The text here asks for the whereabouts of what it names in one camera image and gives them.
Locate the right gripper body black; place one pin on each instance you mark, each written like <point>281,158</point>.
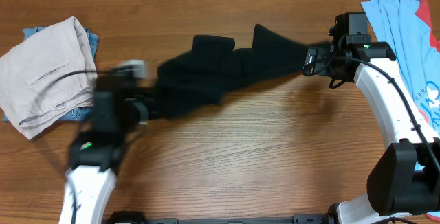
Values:
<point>321,61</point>

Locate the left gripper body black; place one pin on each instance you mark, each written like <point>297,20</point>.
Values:
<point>140,108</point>

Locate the black shirt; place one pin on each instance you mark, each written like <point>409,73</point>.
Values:
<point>215,66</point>

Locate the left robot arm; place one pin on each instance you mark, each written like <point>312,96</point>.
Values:
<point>96,154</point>

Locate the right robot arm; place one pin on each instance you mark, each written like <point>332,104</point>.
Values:
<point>405,180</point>

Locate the blue folded jeans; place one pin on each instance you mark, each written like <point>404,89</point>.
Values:
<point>92,43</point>

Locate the light blue t-shirt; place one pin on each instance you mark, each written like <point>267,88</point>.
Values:
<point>407,27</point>

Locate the beige folded trousers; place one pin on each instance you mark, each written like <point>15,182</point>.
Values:
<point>29,109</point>

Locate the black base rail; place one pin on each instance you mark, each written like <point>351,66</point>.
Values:
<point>131,217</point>

